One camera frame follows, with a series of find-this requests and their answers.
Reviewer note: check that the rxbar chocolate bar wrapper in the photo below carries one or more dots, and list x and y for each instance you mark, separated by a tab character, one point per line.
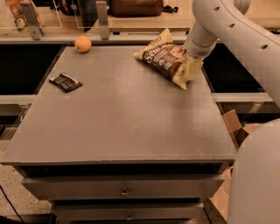
65	82

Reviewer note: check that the middle metal bracket post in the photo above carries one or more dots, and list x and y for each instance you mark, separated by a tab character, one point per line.
101	8

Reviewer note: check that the brown bag on counter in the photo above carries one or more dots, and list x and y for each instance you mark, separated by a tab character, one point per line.
136	8

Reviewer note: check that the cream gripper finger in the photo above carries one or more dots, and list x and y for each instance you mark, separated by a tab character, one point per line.
191	68

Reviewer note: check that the metal drawer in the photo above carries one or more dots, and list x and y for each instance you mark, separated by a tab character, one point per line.
128	212
124	187

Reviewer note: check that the upper metal drawer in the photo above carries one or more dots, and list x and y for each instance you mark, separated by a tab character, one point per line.
124	187

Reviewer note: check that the cardboard box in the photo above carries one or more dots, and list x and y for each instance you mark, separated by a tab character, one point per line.
238	133

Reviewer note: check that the left metal bracket post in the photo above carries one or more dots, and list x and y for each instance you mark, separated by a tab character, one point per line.
31	20

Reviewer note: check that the orange fruit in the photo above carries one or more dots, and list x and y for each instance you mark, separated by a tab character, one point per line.
82	44

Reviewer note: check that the colourful snack package behind glass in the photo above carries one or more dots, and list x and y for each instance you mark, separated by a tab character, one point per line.
18	15

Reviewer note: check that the brown chip bag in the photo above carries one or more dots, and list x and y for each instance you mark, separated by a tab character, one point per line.
163	55

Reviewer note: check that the metal bracket post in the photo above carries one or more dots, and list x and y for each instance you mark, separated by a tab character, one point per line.
101	8
31	20

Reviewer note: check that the lower metal drawer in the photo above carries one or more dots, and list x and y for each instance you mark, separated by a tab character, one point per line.
128	212

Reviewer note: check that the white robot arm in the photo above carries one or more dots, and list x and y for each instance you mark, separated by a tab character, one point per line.
255	184

